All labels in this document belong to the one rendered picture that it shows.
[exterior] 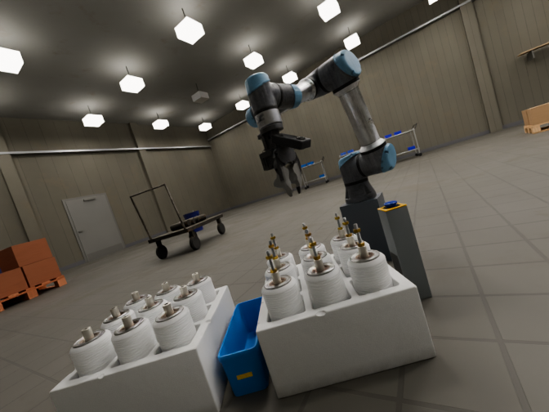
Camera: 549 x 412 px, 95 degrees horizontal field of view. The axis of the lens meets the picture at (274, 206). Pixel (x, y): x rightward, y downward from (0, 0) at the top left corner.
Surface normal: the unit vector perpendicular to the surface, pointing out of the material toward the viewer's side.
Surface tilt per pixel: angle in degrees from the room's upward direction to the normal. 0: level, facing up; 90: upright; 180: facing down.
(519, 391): 0
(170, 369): 90
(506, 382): 0
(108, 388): 90
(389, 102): 90
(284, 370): 90
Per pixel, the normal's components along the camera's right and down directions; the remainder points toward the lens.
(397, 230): -0.04, 0.09
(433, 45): -0.49, 0.22
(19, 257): 0.87, -0.25
